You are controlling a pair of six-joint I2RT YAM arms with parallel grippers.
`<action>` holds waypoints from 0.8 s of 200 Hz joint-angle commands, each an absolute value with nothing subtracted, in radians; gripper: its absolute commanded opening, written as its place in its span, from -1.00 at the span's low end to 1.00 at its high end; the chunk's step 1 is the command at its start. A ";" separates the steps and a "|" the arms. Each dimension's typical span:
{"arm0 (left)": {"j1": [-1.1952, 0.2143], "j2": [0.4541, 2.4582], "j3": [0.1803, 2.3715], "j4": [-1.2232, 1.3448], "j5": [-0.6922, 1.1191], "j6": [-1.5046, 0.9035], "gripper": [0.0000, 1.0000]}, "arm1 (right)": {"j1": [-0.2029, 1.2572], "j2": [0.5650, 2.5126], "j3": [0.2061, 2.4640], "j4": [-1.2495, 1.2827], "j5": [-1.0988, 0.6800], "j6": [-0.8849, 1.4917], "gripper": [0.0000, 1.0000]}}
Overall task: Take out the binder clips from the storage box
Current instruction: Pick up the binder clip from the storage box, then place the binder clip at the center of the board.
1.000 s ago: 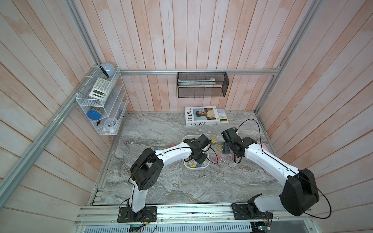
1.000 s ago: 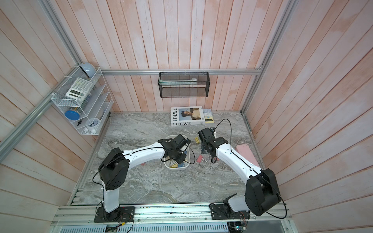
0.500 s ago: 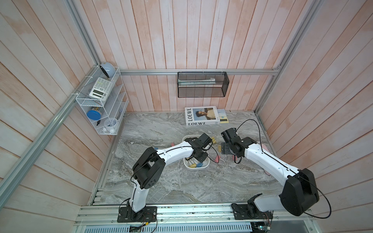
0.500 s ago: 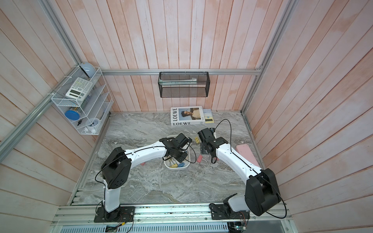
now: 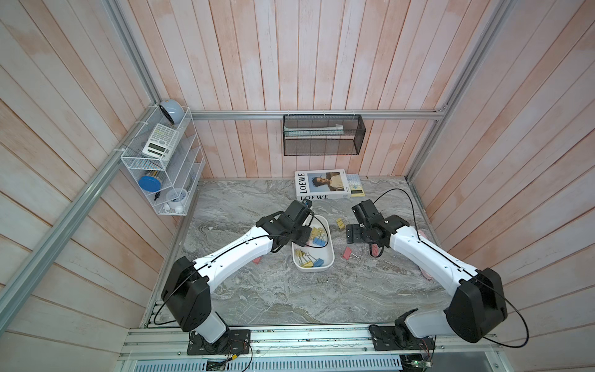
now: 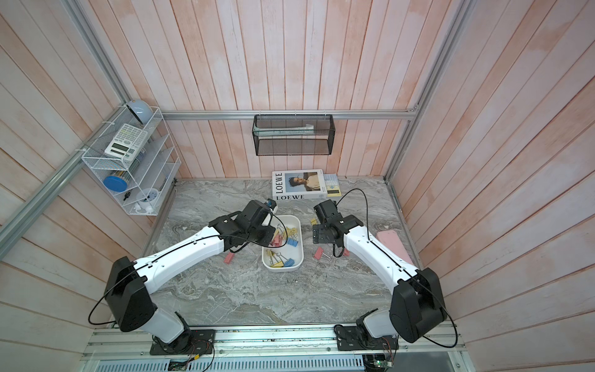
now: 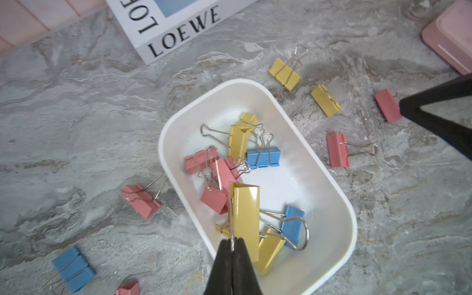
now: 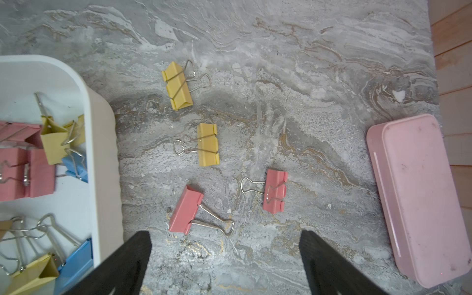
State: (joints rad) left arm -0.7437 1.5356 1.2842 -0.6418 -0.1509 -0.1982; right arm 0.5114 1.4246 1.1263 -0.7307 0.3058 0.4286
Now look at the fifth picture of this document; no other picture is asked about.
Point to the blue lid container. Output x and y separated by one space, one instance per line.
151 181

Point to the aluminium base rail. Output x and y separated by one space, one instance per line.
305 348

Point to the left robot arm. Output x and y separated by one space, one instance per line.
188 288

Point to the white Loewe book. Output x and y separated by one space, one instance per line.
321 185

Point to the yellow binder clip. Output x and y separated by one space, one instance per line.
340 223

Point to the white calculator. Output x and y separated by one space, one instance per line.
161 143

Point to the white storage box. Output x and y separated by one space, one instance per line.
318 253

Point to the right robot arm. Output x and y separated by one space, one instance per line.
478 304

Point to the black mesh wall basket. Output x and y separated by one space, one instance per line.
348 144

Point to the white wire shelf rack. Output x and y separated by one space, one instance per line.
184 168

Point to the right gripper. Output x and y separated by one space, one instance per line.
352 229

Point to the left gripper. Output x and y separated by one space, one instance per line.
301 240

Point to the papers in mesh basket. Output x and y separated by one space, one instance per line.
337 130

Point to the small yellow book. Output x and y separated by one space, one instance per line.
356 186

